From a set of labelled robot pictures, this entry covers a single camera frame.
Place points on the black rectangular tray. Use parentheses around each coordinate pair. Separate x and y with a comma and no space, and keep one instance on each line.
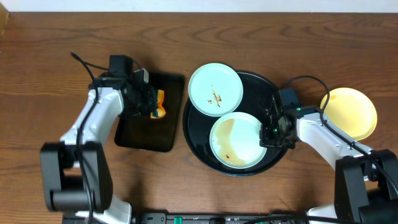
(154,134)

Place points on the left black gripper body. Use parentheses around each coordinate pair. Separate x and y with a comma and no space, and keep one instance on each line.
(148,101)

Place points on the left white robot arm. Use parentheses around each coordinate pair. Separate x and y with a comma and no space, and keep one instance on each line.
(75,175)

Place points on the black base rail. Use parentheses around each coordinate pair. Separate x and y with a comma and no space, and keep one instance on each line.
(199,218)

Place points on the light blue plate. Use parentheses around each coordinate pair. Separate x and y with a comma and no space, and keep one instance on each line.
(215,89)

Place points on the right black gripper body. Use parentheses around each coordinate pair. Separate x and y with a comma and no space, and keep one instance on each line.
(275,137)

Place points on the green and yellow sponge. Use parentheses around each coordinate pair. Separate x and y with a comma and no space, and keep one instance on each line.
(159,112)

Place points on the yellow plate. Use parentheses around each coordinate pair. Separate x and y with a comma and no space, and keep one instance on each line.
(352,111)

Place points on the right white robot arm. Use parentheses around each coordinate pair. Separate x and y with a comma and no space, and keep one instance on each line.
(365,179)

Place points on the pale green plate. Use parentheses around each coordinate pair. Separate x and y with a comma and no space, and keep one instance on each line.
(235,141)

